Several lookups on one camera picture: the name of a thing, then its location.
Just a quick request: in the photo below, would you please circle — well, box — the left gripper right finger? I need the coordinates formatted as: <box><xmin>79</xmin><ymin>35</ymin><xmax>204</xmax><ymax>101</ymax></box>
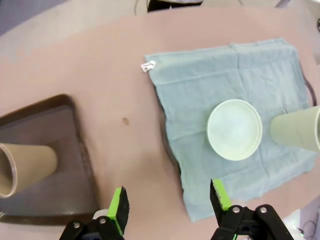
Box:
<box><xmin>209</xmin><ymin>178</ymin><xmax>293</xmax><ymax>240</ymax></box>

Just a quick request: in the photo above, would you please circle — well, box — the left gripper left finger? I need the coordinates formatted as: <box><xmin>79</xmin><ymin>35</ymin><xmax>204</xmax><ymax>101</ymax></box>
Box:
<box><xmin>62</xmin><ymin>186</ymin><xmax>131</xmax><ymax>240</ymax></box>

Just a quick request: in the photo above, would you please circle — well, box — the pale green bowl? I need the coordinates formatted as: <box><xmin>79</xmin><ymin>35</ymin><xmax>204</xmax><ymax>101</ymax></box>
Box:
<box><xmin>206</xmin><ymin>99</ymin><xmax>263</xmax><ymax>161</ymax></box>

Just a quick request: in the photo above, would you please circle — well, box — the tall brown cup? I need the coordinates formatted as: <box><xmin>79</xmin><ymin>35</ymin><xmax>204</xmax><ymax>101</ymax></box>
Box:
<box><xmin>0</xmin><ymin>143</ymin><xmax>59</xmax><ymax>199</ymax></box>

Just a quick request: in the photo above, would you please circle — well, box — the tall pale green cup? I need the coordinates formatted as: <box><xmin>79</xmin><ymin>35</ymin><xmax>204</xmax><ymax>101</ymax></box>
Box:
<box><xmin>269</xmin><ymin>105</ymin><xmax>320</xmax><ymax>152</ymax></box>

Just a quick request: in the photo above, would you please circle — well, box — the teal cloth mat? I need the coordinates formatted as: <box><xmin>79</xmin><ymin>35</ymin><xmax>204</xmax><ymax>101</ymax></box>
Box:
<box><xmin>140</xmin><ymin>37</ymin><xmax>318</xmax><ymax>223</ymax></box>

